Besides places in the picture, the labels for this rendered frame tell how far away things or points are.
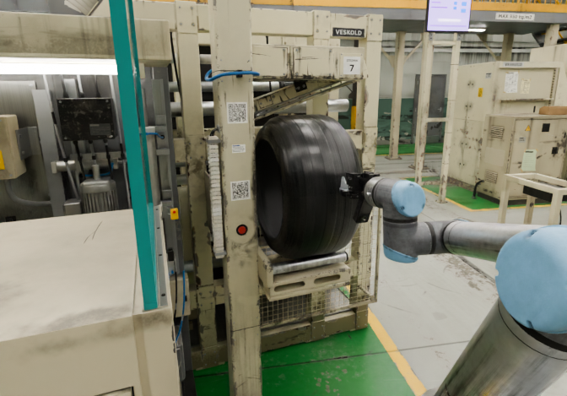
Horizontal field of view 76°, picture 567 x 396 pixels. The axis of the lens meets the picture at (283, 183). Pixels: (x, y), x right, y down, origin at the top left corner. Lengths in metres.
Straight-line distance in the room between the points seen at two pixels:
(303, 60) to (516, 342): 1.39
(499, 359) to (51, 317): 0.64
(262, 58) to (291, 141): 0.48
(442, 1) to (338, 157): 4.35
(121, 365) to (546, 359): 0.58
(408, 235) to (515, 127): 4.89
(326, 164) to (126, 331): 0.89
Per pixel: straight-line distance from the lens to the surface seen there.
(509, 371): 0.65
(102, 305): 0.64
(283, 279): 1.48
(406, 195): 0.98
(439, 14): 5.46
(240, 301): 1.58
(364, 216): 1.18
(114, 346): 0.63
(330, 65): 1.77
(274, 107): 1.80
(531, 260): 0.51
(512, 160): 5.90
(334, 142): 1.35
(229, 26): 1.36
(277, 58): 1.67
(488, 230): 0.89
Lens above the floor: 1.58
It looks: 14 degrees down
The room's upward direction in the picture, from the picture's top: 1 degrees counter-clockwise
